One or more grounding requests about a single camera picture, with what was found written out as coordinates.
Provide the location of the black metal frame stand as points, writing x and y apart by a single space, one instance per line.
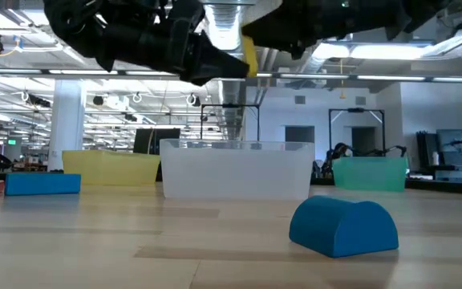
356 110
230 106

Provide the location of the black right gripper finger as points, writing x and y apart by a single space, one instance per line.
271 32

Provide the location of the white bottle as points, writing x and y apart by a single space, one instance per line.
436 159

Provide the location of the teal translucent plastic bin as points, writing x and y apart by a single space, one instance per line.
369 174

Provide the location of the silver ventilation duct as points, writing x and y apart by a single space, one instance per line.
225 24

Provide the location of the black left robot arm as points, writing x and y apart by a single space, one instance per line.
126 44

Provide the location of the clear plastic bin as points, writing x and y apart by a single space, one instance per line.
237 172

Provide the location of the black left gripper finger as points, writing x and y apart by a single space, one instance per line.
223 66

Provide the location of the blue half-cylinder block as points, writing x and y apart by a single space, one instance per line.
341 226

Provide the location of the white building column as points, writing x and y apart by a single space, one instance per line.
67 124

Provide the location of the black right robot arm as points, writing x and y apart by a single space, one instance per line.
423 12

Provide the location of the black panel screen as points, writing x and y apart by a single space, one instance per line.
151 140

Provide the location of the background black robot arm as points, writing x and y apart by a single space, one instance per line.
339 150

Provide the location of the black background table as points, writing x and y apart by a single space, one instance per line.
447 185

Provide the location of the yellow translucent plastic bin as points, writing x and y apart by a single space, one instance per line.
110 168

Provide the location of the background computer monitor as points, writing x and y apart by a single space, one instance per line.
455 140

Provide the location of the long blue block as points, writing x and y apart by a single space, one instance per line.
42 184

